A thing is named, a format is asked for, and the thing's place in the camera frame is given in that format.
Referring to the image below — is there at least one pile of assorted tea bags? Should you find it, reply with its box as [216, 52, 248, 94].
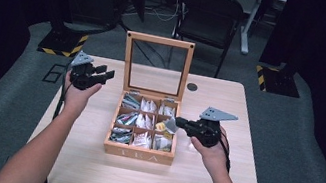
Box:
[108, 92, 181, 154]

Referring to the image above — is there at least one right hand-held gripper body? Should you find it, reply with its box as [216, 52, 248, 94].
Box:
[190, 104, 241, 153]

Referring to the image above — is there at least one yellow-black striped stand base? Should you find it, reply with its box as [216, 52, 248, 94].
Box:
[252, 63, 304, 99]
[36, 26, 90, 61]

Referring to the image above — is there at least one white desk leg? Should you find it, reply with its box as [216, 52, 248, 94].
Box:
[237, 0, 267, 57]

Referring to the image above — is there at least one person's right hand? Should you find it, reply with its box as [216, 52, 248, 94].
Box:
[184, 121, 237, 182]

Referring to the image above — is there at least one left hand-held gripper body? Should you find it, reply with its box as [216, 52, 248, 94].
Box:
[65, 48, 109, 94]

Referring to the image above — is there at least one person's left hand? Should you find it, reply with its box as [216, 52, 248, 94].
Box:
[59, 72, 104, 118]

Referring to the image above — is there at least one black folding chair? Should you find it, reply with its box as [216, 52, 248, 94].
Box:
[166, 0, 247, 81]

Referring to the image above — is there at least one right hand-held gripper cable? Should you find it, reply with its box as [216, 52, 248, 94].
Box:
[212, 133, 237, 173]

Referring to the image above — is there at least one left hand-held gripper cable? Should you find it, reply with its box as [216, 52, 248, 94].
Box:
[51, 63, 76, 123]

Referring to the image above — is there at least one dark round table grommet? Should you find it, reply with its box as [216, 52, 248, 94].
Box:
[185, 82, 199, 93]

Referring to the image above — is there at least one grey foil tea packet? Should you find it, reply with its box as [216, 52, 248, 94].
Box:
[162, 115, 182, 135]

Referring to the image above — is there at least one hand-held gripper cable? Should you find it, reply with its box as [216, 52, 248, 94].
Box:
[212, 133, 237, 173]
[51, 63, 76, 123]

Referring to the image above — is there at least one black floor outlet frame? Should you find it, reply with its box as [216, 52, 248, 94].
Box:
[41, 61, 68, 86]

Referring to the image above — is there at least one wooden tea box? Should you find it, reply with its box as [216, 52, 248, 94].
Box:
[101, 29, 196, 167]

